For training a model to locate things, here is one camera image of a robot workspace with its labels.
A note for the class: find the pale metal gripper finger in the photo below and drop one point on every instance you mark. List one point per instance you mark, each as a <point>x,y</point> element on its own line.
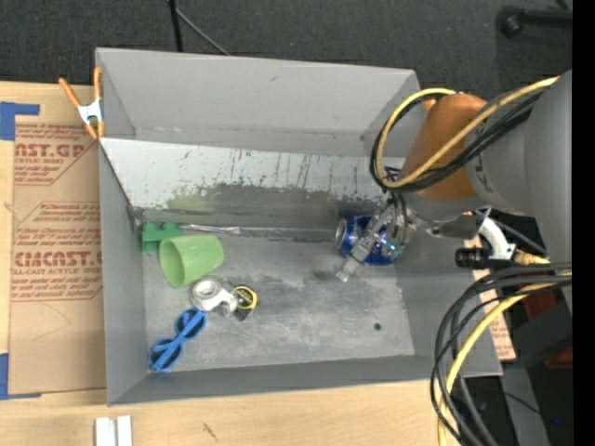
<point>349,265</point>

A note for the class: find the blue drink can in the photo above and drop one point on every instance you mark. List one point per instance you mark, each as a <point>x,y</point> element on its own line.
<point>346,242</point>

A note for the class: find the grey metal bin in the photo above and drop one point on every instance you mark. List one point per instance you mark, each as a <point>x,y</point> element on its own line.
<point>288,295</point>

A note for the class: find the silver white tape roll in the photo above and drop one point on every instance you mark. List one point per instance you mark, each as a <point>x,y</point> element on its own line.
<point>216,301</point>

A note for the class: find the light green plastic cup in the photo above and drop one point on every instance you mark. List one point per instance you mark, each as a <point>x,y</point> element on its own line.
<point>190,258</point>

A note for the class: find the blue sunglasses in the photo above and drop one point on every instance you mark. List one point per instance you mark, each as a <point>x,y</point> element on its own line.
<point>186,328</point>

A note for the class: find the green toy building block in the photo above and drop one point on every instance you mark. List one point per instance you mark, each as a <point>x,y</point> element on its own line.
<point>151,236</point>

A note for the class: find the brown cardboard board red print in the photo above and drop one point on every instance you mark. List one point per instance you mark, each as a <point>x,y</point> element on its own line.
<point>51,230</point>

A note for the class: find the black cylinder on white bracket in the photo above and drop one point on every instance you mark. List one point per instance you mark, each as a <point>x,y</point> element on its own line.
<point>497,244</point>

